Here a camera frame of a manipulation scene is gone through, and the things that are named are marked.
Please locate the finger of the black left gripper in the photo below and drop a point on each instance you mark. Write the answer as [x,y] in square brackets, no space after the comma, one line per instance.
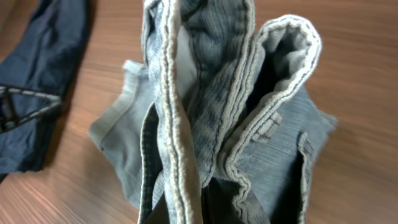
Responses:
[21,105]

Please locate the light blue denim shorts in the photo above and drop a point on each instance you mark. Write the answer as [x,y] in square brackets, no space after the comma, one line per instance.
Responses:
[216,125]

